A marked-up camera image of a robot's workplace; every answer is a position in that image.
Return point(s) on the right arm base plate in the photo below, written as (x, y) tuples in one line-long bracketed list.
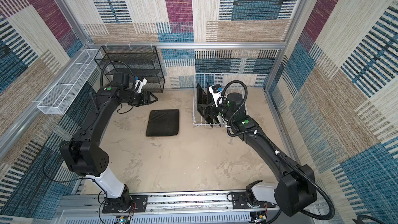
[(248, 199)]

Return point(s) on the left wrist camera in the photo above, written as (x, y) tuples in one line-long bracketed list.
[(140, 82)]

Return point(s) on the aluminium mounting rail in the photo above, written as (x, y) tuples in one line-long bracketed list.
[(196, 207)]

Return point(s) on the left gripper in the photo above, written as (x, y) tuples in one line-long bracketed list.
[(146, 99)]

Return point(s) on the black wire shelf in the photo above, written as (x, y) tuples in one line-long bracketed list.
[(140, 61)]

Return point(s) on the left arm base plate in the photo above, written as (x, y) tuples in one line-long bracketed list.
[(136, 203)]

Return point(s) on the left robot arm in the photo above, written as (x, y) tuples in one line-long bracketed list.
[(83, 155)]

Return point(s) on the floral square plate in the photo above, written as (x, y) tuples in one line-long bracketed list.
[(201, 99)]

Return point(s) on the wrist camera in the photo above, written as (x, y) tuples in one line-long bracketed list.
[(140, 82), (215, 92)]

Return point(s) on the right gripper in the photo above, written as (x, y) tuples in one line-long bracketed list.
[(206, 111)]

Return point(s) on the white mesh wall basket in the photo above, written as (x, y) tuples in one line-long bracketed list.
[(61, 96)]

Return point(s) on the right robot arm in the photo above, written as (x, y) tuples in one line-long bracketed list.
[(296, 188)]

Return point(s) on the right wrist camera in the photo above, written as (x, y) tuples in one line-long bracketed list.
[(215, 92)]

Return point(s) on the white round plate one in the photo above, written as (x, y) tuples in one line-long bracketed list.
[(220, 119)]

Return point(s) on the black square plate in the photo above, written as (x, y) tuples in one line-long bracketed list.
[(211, 103), (163, 123)]

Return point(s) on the white wire dish rack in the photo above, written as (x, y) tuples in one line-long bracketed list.
[(232, 106)]

